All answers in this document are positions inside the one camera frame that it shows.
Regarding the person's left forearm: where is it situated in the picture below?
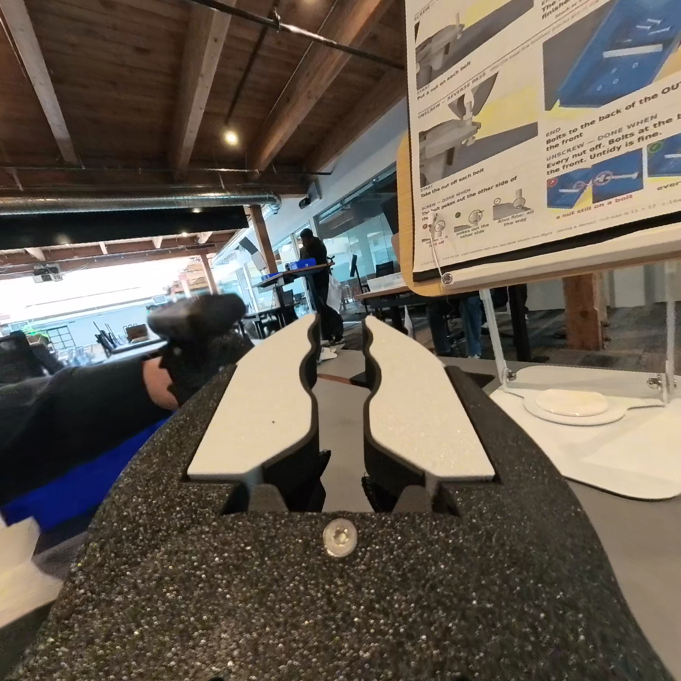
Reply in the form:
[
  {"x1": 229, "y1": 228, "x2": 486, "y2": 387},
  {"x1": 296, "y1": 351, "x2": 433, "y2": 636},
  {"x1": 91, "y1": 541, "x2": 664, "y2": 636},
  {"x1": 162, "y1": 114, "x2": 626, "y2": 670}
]
[{"x1": 0, "y1": 354, "x2": 179, "y2": 505}]

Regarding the metal ventilation duct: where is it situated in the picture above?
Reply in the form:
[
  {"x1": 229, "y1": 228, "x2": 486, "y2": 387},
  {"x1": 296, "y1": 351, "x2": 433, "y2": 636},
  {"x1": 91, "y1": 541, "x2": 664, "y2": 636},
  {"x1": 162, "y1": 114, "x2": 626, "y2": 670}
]
[{"x1": 0, "y1": 192, "x2": 283, "y2": 216}]

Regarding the white metal stand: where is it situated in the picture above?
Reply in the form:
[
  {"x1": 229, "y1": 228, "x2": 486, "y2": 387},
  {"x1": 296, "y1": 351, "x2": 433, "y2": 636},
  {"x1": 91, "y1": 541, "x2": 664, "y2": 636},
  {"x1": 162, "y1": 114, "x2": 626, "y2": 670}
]
[{"x1": 480, "y1": 260, "x2": 681, "y2": 502}]

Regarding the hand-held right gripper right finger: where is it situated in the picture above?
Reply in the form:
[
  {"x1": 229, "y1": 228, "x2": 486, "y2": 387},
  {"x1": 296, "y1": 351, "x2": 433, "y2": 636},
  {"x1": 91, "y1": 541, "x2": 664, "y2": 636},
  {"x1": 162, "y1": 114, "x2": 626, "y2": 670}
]
[{"x1": 362, "y1": 315, "x2": 498, "y2": 497}]

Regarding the dark table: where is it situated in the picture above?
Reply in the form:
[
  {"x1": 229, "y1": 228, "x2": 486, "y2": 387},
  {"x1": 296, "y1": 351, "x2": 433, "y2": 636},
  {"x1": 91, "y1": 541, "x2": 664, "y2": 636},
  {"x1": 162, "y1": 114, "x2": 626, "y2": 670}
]
[{"x1": 353, "y1": 284, "x2": 534, "y2": 364}]

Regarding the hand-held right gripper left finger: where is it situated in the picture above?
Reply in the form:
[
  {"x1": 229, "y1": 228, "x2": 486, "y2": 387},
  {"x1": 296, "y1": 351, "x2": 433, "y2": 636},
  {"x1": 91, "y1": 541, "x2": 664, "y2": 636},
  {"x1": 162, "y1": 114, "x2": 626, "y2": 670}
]
[{"x1": 186, "y1": 313, "x2": 333, "y2": 488}]

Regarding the printed instruction poster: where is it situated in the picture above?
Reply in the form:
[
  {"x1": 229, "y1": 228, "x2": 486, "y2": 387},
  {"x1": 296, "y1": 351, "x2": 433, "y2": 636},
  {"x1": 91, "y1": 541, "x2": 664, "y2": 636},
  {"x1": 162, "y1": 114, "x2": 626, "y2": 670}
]
[{"x1": 404, "y1": 0, "x2": 681, "y2": 284}]

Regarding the black ceiling pipe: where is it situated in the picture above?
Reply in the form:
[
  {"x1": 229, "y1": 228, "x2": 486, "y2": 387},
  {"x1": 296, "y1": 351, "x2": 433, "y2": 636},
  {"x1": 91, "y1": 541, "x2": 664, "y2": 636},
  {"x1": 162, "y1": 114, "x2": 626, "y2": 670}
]
[{"x1": 181, "y1": 0, "x2": 406, "y2": 71}]

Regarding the wooden board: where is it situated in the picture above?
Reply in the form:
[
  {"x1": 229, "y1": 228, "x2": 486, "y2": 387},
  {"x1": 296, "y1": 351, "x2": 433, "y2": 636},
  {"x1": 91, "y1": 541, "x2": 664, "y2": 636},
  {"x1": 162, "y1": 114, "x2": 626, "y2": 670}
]
[{"x1": 396, "y1": 143, "x2": 681, "y2": 299}]

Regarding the blue plastic bin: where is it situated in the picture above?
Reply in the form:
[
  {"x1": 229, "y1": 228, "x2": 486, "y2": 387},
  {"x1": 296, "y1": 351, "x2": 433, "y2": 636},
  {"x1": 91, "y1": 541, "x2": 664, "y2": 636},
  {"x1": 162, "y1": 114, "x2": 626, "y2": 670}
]
[{"x1": 0, "y1": 416, "x2": 177, "y2": 534}]

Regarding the wooden post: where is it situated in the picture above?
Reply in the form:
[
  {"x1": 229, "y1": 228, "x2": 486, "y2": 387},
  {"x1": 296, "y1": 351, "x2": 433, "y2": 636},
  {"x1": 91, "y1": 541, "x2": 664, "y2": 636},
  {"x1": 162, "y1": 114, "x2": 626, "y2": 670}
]
[
  {"x1": 562, "y1": 270, "x2": 609, "y2": 353},
  {"x1": 246, "y1": 204, "x2": 279, "y2": 275}
]

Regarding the person's left hand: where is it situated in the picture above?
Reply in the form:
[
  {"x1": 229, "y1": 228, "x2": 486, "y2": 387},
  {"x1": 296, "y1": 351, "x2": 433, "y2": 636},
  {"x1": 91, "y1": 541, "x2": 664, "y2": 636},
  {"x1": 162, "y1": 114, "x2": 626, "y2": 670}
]
[{"x1": 141, "y1": 355, "x2": 179, "y2": 412}]

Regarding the standing desk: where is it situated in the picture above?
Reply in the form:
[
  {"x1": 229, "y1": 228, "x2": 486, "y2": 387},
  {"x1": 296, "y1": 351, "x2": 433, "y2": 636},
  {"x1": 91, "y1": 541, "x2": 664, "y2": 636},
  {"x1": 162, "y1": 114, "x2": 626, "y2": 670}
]
[{"x1": 253, "y1": 258, "x2": 336, "y2": 341}]

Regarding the white paper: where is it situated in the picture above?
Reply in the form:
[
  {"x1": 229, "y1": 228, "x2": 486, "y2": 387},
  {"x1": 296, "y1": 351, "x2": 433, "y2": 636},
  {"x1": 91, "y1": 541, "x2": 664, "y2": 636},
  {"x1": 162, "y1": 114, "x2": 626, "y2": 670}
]
[{"x1": 0, "y1": 517, "x2": 66, "y2": 624}]

